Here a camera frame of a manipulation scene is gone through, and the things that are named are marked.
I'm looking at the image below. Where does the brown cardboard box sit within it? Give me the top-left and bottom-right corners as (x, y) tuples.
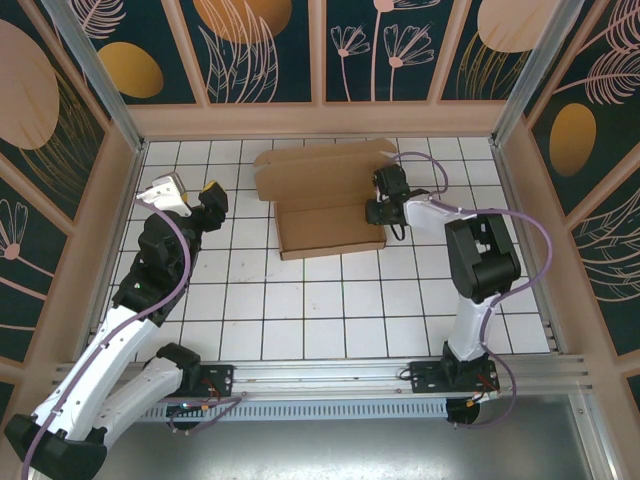
(252, 137), (401, 261)

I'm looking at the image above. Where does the grey metal sheet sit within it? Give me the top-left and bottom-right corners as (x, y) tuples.
(49, 418), (619, 480)

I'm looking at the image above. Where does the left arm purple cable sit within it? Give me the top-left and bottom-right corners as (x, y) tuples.
(22, 199), (245, 480)

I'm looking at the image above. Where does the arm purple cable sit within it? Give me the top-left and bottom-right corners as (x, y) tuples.
(389, 151), (556, 431)
(22, 199), (245, 480)

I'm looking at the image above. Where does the aluminium side rail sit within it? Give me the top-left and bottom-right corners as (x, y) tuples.
(74, 144), (147, 362)
(491, 142), (567, 354)

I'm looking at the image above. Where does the wall panel with pink flowers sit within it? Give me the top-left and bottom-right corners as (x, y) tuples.
(324, 0), (436, 104)

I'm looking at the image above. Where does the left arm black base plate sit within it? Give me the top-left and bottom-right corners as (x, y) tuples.
(197, 363), (236, 399)

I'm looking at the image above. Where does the wall panel with flower outline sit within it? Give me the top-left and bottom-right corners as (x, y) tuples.
(0, 164), (71, 361)

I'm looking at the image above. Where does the aluminium frame post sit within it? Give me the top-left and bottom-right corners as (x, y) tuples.
(489, 0), (596, 149)
(42, 0), (146, 154)

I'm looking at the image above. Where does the wall panel with orange oval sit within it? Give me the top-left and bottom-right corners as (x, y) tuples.
(82, 0), (201, 106)

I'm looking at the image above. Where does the wall panel with leaf sprigs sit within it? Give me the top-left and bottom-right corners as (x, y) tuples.
(179, 0), (314, 105)

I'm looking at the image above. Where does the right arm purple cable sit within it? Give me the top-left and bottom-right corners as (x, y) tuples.
(389, 151), (556, 431)

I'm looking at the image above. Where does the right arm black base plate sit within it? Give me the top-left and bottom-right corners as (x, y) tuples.
(408, 359), (501, 396)

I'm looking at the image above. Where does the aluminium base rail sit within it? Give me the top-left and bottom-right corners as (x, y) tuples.
(47, 354), (596, 401)

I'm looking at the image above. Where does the wall panel with large pink oval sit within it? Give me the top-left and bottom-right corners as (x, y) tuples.
(0, 0), (111, 226)

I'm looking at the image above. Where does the perforated metal cable tray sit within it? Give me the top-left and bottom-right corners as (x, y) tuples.
(134, 398), (449, 421)

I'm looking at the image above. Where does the wall panel with feather leaves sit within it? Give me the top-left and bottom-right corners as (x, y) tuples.
(529, 0), (640, 216)

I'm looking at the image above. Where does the wall panel with fern outlines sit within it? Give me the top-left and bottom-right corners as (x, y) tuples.
(569, 187), (640, 359)

